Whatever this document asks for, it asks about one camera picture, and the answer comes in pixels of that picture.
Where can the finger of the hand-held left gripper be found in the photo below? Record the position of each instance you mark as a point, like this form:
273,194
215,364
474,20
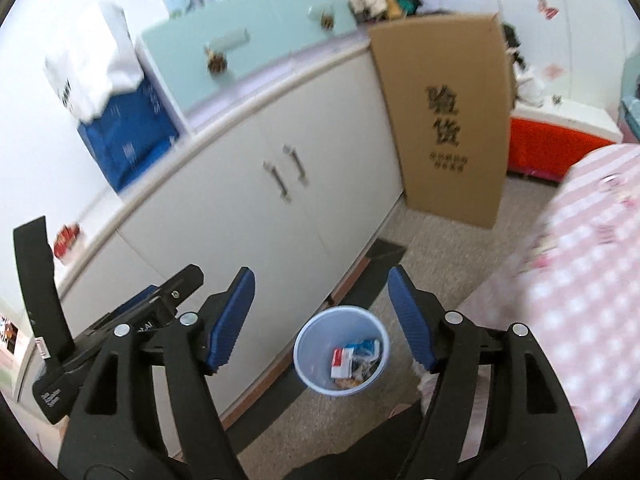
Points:
180,285

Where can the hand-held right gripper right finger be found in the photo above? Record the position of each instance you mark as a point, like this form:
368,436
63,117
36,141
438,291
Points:
412,320

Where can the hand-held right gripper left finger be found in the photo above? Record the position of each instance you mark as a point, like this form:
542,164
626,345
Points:
230,320

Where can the blue white cardboard box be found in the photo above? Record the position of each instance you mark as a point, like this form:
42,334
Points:
367,347

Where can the pale blue plastic bin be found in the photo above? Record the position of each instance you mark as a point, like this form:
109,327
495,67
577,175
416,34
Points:
310,340

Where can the red white small box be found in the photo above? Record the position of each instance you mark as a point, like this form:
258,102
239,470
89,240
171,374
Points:
341,364

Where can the red white small packet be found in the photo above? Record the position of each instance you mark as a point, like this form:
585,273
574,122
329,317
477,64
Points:
67,242

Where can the white low cabinet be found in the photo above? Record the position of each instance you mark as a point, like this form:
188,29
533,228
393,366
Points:
225,185

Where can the blue printed bag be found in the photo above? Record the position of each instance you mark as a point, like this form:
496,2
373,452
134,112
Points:
125,145

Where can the pink checkered tablecloth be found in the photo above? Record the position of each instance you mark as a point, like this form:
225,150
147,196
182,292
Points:
575,260

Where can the red white storage bench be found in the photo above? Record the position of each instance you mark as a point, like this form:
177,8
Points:
540,145

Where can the pine cone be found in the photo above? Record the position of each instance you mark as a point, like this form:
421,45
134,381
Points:
327,21
217,62

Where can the white paper bag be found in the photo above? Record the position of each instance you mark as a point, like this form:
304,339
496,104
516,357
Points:
95,70

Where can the crumpled white plastic bag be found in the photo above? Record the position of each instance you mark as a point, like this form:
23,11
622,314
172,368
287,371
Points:
530,87

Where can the tall cardboard box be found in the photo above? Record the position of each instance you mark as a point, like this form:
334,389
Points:
440,60

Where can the teal drawer cabinet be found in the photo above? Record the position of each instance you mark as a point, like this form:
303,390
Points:
280,20

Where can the pink flower sticker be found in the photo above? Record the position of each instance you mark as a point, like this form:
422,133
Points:
552,71

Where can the black clothes heap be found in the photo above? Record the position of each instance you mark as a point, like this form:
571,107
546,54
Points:
515,47

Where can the white wardrobe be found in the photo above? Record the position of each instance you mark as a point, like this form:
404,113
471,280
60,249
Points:
575,60

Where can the pink butterfly sticker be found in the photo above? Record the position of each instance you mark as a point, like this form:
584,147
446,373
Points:
548,6

